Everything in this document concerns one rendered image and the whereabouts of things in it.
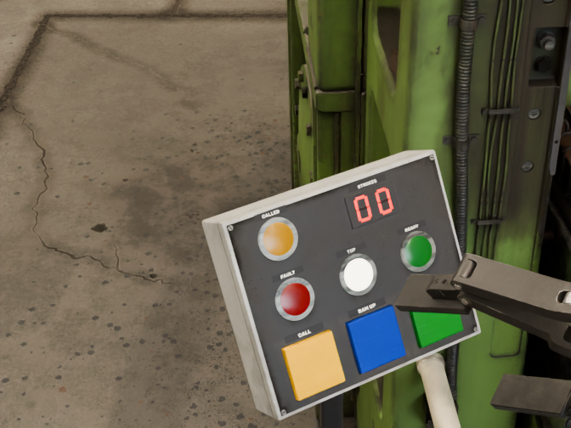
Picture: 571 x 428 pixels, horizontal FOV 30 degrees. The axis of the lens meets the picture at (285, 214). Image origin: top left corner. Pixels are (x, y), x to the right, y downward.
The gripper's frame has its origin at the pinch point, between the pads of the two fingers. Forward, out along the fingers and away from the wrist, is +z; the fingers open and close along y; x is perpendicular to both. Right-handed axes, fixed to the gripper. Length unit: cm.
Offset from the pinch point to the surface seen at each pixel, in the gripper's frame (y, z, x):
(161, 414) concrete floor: -87, 179, -25
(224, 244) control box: -9, 57, -18
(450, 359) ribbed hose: -73, 78, -41
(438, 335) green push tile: -41, 49, -26
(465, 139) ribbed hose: -35, 56, -59
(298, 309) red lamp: -22, 54, -17
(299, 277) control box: -19, 54, -20
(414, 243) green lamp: -30, 49, -34
